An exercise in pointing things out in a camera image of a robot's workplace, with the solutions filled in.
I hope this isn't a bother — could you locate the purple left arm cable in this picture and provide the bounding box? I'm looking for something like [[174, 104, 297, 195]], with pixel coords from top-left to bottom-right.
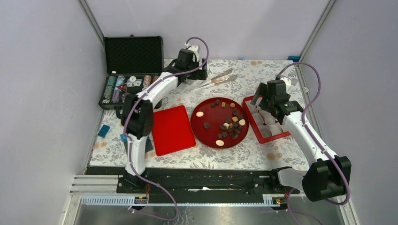
[[122, 37, 210, 222]]

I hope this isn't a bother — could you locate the grey lego baseplate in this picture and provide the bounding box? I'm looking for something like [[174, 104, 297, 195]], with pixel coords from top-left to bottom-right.
[[123, 137, 154, 153]]

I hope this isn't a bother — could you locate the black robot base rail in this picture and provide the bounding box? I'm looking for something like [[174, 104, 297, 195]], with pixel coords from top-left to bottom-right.
[[85, 166, 292, 205]]

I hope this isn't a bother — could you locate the dark chocolate alone left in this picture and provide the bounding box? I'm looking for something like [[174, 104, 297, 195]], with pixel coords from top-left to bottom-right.
[[203, 122, 210, 129]]

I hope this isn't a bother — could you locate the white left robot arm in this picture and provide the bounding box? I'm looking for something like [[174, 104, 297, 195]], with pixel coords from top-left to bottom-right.
[[117, 43, 207, 193]]

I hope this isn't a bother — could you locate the white oval chocolate bottom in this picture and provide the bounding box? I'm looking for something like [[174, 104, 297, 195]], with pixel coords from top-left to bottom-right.
[[215, 140, 224, 146]]

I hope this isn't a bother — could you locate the red square box lid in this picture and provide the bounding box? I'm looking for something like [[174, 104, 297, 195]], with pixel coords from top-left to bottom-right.
[[152, 105, 196, 156]]

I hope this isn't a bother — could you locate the red chocolate box tray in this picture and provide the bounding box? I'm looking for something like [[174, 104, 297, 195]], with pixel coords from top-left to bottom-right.
[[242, 96, 291, 144]]

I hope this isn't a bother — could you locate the black poker chip case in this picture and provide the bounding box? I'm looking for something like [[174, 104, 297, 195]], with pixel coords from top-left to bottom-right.
[[99, 36, 164, 110]]

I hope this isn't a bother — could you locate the round red plate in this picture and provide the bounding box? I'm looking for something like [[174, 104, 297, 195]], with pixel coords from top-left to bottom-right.
[[190, 97, 249, 149]]

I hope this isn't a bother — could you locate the small blue lego brick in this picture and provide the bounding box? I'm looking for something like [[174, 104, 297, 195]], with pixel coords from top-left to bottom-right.
[[97, 125, 110, 138]]

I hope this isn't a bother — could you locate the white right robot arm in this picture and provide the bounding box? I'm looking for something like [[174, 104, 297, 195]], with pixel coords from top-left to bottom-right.
[[251, 79, 352, 205]]

